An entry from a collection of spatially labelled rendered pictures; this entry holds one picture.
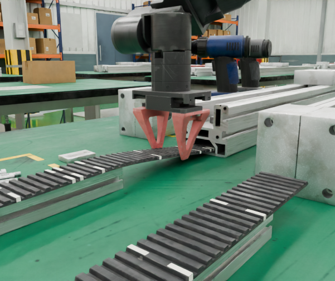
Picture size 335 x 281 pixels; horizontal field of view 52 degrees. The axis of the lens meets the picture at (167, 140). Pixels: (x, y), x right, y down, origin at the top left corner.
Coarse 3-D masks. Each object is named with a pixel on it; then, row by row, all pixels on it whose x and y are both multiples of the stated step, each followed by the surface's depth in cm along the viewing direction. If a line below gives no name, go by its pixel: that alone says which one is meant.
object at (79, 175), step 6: (54, 168) 39; (60, 168) 39; (66, 168) 39; (72, 168) 39; (66, 174) 37; (72, 174) 37; (78, 174) 38; (84, 174) 37; (90, 174) 37; (78, 180) 36
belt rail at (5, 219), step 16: (96, 176) 39; (112, 176) 40; (48, 192) 34; (64, 192) 36; (80, 192) 38; (96, 192) 39; (0, 208) 30; (16, 208) 32; (32, 208) 34; (48, 208) 34; (64, 208) 36; (0, 224) 31; (16, 224) 32
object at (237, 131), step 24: (216, 96) 67; (240, 96) 71; (264, 96) 67; (288, 96) 72; (312, 96) 89; (192, 120) 59; (216, 120) 56; (240, 120) 57; (216, 144) 56; (240, 144) 58
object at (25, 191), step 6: (12, 180) 35; (0, 186) 34; (6, 186) 33; (12, 186) 33; (18, 186) 34; (24, 186) 33; (30, 186) 33; (12, 192) 32; (18, 192) 32; (24, 192) 32; (30, 192) 32; (36, 192) 32; (42, 192) 33; (24, 198) 31
